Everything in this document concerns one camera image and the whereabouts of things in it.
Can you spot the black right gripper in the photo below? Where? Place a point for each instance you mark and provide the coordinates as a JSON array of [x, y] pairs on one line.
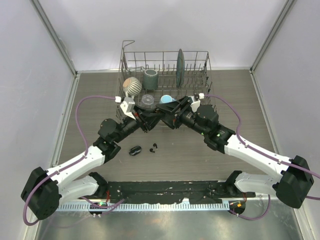
[[171, 108]]

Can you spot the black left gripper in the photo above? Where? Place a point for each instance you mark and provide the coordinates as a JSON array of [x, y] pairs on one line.
[[148, 118]]

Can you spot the black earbud charging case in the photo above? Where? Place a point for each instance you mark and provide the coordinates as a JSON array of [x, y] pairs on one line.
[[135, 150]]

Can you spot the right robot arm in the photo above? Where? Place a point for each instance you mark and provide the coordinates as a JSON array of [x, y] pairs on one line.
[[289, 179]]

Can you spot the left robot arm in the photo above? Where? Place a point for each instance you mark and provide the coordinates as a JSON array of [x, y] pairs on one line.
[[47, 189]]

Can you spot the light blue mug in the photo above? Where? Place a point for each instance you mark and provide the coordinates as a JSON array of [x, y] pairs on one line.
[[166, 99]]

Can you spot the clear drinking glass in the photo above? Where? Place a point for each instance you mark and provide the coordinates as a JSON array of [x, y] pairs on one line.
[[147, 101]]

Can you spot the striped beige mug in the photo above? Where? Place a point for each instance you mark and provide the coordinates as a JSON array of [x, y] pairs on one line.
[[132, 87]]

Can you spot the grey ceramic cup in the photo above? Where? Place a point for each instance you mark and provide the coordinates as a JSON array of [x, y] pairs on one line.
[[150, 79]]

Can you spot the dark teal plate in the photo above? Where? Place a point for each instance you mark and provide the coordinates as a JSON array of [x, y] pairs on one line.
[[180, 68]]

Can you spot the grey wire dish rack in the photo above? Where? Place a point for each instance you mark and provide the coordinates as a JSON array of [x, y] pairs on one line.
[[196, 79]]

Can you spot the white slotted cable duct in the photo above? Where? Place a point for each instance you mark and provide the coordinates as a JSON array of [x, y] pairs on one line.
[[78, 206]]

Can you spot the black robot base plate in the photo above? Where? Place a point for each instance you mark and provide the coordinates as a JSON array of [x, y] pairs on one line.
[[169, 192]]

